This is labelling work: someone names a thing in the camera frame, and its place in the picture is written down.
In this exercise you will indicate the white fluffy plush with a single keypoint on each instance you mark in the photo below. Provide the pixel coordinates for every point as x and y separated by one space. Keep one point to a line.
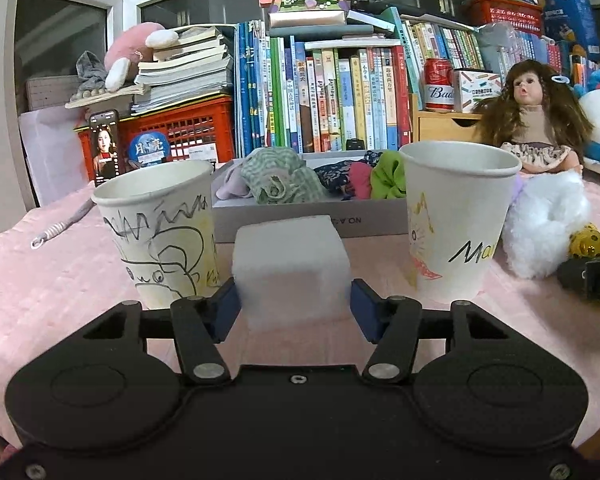
547 211

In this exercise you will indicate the row of upright books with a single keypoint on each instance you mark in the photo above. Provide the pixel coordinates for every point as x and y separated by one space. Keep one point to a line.
323 88

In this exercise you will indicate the white foam block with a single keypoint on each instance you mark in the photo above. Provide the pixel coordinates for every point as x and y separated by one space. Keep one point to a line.
291 272

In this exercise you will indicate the doodled white paper cup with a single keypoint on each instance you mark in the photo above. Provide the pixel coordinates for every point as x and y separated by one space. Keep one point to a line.
161 222

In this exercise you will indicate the green striped cloth doll dress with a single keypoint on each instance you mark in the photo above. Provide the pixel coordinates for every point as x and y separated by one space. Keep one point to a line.
279 175

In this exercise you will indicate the stack of grey books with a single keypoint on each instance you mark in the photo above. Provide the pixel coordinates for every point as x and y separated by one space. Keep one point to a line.
187 63

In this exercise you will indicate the green and pink scrunchie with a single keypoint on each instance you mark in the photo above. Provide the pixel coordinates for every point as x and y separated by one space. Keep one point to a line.
383 179

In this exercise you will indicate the blue floral brocade pouch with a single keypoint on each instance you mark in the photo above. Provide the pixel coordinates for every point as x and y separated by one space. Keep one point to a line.
335 177

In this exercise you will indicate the red Budweiser can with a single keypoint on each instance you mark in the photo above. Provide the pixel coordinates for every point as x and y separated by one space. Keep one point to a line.
438 85

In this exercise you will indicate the pink plush bunny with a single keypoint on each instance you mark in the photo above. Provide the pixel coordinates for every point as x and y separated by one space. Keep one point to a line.
135 45

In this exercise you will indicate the red basket on books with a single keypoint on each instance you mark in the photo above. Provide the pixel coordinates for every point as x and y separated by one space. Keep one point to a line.
523 16

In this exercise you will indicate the smartphone showing woman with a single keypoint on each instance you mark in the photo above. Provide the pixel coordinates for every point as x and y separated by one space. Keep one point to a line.
107 157

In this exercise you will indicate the brown haired doll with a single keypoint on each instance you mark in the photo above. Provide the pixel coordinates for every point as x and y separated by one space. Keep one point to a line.
537 118

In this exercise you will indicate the red plastic crate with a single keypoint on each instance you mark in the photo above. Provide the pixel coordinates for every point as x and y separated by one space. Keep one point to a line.
205 121

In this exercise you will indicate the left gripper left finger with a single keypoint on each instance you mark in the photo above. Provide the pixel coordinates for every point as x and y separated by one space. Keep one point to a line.
199 325

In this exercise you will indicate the small wooden drawer box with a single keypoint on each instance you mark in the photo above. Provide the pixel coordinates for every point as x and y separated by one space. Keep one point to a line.
442 126

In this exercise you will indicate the blue cardboard box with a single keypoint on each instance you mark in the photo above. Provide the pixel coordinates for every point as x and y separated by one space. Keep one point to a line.
572 21

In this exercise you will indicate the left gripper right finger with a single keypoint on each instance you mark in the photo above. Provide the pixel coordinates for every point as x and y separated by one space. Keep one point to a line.
391 324

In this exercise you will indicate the Marie white paper cup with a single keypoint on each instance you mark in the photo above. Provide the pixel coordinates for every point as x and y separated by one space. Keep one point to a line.
457 195

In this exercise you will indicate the white paper clip box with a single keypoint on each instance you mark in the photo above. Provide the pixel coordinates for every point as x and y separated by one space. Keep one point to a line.
474 86

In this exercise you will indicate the grey cardboard box tray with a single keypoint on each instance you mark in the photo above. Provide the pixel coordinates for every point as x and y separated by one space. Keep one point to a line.
351 217

